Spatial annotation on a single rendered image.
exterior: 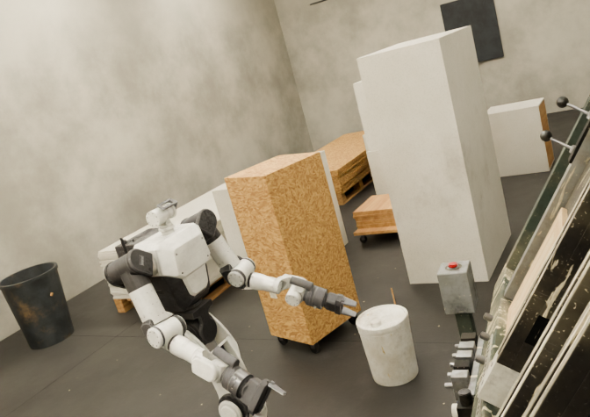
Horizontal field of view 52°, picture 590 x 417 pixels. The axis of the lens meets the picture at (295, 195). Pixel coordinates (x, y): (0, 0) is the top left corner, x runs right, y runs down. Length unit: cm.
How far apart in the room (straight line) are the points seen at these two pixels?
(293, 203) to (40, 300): 281
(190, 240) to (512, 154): 513
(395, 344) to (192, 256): 148
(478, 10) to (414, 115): 592
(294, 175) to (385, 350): 121
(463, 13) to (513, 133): 360
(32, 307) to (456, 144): 383
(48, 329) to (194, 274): 361
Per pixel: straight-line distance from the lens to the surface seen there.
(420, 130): 436
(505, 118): 699
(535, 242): 223
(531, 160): 706
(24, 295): 584
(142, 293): 230
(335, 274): 414
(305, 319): 399
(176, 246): 238
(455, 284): 253
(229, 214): 535
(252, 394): 209
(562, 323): 125
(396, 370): 358
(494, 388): 175
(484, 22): 1014
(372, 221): 585
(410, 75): 431
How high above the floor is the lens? 192
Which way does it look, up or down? 13 degrees down
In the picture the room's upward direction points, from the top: 15 degrees counter-clockwise
